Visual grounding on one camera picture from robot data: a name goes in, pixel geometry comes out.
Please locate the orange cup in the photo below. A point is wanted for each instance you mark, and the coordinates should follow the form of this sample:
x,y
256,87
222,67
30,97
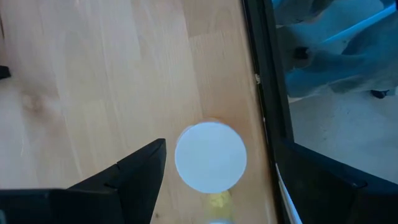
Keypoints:
x,y
211,157

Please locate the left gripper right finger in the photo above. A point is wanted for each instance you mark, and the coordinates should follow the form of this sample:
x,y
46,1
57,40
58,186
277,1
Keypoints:
x,y
342,202

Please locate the black extrusion table frame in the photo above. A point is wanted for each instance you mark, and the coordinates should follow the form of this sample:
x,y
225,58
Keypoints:
x,y
264,62

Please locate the yellow cups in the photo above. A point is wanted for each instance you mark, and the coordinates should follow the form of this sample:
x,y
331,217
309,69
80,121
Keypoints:
x,y
219,203

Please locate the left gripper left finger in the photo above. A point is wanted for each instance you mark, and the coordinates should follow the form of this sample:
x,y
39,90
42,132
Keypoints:
x,y
124,193

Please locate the office chair wheeled base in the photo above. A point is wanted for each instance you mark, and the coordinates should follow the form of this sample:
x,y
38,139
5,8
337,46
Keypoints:
x,y
326,62

